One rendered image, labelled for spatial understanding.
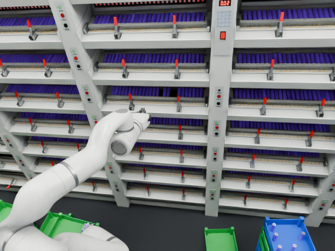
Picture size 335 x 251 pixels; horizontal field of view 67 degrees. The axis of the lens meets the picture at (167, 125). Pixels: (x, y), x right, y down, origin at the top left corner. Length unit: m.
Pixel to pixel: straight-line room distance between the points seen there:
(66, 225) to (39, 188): 1.38
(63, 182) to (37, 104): 0.99
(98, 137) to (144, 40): 0.54
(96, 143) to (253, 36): 0.77
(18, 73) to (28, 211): 1.02
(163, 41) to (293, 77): 0.61
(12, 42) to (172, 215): 1.53
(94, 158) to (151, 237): 1.24
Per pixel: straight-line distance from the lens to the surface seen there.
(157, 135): 1.52
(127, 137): 0.91
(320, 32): 1.25
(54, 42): 1.38
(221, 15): 1.12
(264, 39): 1.17
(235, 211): 2.06
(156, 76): 1.29
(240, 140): 1.49
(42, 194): 0.76
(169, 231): 1.99
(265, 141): 1.52
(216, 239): 1.97
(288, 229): 1.63
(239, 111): 1.37
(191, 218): 2.04
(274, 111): 1.40
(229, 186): 1.78
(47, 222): 2.29
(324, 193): 1.89
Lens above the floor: 1.75
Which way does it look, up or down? 38 degrees down
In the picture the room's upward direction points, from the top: 5 degrees counter-clockwise
